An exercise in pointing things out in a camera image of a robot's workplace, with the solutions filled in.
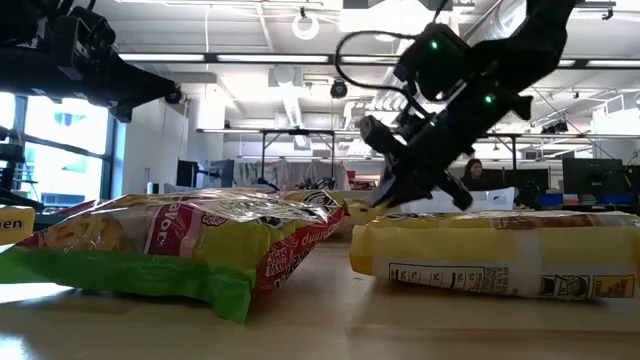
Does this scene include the person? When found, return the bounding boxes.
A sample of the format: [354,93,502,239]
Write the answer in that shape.
[459,158,489,192]

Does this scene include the blue storage boxes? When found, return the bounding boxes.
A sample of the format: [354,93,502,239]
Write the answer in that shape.
[538,192,637,207]

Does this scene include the white fabric screen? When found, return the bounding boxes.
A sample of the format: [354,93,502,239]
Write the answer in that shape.
[233,159,351,192]

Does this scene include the dark window-side equipment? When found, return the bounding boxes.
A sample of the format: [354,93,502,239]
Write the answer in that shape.
[0,124,46,211]

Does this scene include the white ceiling ring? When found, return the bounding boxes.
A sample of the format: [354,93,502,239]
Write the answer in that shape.
[291,13,321,42]

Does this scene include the long ceiling light strip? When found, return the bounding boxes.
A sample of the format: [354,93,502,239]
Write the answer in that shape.
[117,52,640,69]

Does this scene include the yellow Maruchan noodle pack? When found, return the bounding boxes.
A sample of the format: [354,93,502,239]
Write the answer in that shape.
[342,197,401,240]
[0,204,37,246]
[348,209,640,301]

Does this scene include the green red Maruchan noodle pack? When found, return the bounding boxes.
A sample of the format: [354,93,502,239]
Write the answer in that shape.
[0,187,349,324]

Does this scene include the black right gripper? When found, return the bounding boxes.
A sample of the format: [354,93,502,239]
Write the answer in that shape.
[360,82,532,211]

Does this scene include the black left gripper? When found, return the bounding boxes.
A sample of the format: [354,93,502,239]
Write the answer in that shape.
[0,9,176,123]

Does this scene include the black computer monitor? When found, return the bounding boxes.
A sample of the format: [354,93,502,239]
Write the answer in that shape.
[175,159,200,189]
[487,168,551,195]
[561,157,626,197]
[209,159,236,189]

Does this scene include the black ceiling track lights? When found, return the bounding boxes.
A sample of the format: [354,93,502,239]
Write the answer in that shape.
[541,119,570,135]

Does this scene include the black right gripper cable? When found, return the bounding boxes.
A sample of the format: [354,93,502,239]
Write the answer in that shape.
[334,29,431,119]

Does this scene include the large bright window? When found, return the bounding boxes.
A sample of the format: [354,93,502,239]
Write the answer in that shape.
[0,92,117,210]

